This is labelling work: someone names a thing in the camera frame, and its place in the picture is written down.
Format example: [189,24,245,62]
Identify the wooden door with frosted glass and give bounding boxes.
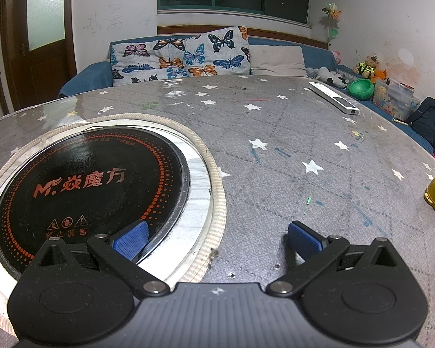
[0,0,78,111]

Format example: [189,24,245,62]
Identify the green bowl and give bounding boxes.
[348,79,375,100]

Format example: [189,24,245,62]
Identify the butterfly print pillow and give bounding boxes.
[109,26,251,87]

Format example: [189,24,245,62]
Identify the black round induction cooktop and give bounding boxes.
[0,125,218,294]

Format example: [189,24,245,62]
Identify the clear plastic storage box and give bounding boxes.
[373,78,421,122]

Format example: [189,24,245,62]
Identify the blue sofa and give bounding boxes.
[58,36,435,153]

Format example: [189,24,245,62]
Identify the white remote control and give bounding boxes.
[309,81,360,115]

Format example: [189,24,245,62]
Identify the paper pinwheel flower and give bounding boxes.
[322,2,343,49]

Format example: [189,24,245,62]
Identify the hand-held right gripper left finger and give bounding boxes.
[32,221,172,298]

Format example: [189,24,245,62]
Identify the bear plush with green vest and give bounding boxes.
[353,54,380,79]

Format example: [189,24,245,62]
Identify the dark backpack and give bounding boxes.
[408,97,435,149]

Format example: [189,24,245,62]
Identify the white pillow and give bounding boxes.
[248,45,308,77]

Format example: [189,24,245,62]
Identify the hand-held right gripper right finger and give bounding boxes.
[266,220,407,298]

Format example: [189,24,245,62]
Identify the black and white cow plush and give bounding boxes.
[315,67,349,89]

